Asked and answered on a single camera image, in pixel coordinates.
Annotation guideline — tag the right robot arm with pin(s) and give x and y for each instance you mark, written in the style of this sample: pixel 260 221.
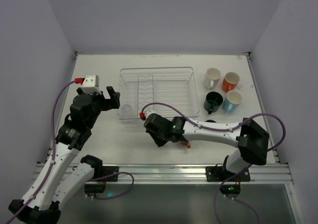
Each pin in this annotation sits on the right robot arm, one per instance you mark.
pixel 249 138

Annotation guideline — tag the light blue mug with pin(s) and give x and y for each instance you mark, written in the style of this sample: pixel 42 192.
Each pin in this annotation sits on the light blue mug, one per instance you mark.
pixel 232 101

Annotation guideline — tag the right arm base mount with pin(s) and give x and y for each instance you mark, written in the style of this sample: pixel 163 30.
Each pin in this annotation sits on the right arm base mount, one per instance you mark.
pixel 218 173

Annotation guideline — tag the aluminium front rail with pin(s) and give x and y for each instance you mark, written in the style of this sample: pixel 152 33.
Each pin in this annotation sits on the aluminium front rail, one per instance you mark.
pixel 197 174

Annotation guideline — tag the white mug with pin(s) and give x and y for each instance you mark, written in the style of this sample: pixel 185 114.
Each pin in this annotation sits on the white mug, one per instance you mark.
pixel 212 77

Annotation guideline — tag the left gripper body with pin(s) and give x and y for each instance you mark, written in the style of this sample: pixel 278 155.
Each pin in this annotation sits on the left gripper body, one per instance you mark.
pixel 106 100

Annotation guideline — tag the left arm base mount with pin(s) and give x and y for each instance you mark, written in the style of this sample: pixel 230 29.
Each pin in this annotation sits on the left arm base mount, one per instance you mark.
pixel 102 170

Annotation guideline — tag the clear glass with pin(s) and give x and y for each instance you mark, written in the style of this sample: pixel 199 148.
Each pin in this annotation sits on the clear glass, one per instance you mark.
pixel 127 112

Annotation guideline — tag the orange mug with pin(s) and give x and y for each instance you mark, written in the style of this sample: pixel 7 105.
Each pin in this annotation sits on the orange mug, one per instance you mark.
pixel 230 81

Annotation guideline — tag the dark green mug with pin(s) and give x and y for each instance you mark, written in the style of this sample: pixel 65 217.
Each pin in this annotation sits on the dark green mug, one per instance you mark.
pixel 213 102

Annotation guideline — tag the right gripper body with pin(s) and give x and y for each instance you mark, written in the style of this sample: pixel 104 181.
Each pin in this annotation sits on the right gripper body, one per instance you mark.
pixel 154 133

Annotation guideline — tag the clear wire dish rack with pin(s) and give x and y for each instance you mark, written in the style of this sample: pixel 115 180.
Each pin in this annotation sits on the clear wire dish rack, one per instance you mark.
pixel 170 85

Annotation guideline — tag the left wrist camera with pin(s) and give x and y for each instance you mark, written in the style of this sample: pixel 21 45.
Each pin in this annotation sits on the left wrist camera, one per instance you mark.
pixel 90 84

